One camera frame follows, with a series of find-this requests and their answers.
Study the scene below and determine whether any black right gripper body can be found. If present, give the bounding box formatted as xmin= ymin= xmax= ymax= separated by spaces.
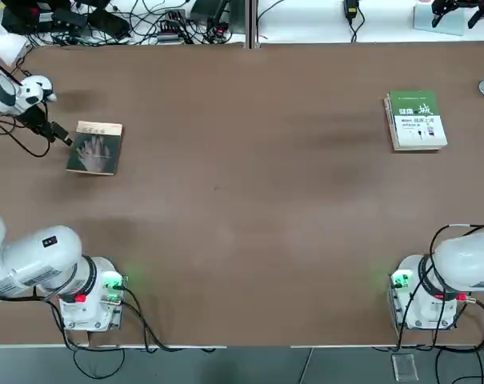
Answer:
xmin=435 ymin=0 xmax=484 ymax=10

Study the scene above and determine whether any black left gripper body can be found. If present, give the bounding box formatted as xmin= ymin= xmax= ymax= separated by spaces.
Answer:
xmin=19 ymin=102 xmax=55 ymax=141

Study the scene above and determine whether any dark book with hand print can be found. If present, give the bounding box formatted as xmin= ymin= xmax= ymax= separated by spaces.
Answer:
xmin=65 ymin=120 xmax=125 ymax=176

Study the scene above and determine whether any green and white book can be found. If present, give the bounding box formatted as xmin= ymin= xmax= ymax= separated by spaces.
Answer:
xmin=382 ymin=89 xmax=449 ymax=152

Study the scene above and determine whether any teal flat sheet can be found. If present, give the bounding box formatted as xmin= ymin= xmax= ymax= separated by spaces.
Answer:
xmin=412 ymin=3 xmax=466 ymax=37

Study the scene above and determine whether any white desk lamp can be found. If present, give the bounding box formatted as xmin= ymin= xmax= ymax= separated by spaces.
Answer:
xmin=0 ymin=22 xmax=31 ymax=81

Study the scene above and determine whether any black power adapter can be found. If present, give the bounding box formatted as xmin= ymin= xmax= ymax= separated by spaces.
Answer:
xmin=343 ymin=0 xmax=362 ymax=21

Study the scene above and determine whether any black flat box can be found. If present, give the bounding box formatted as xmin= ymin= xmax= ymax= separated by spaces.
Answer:
xmin=87 ymin=10 xmax=131 ymax=40

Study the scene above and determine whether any black usb hub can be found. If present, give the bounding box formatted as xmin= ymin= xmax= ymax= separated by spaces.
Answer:
xmin=158 ymin=10 xmax=186 ymax=36

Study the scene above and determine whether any black power supply unit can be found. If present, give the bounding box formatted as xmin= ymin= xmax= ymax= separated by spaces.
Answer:
xmin=190 ymin=0 xmax=231 ymax=24
xmin=226 ymin=0 xmax=246 ymax=35

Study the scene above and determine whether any metal floor plate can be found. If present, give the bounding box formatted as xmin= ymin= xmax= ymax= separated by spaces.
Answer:
xmin=391 ymin=354 xmax=419 ymax=382

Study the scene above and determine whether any aluminium frame post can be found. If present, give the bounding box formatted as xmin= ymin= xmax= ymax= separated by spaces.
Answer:
xmin=244 ymin=0 xmax=262 ymax=50

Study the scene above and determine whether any black left base cable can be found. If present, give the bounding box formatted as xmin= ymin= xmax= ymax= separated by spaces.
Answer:
xmin=49 ymin=279 xmax=217 ymax=379

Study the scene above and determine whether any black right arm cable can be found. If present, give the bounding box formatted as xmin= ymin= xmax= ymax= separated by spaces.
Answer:
xmin=419 ymin=221 xmax=484 ymax=283

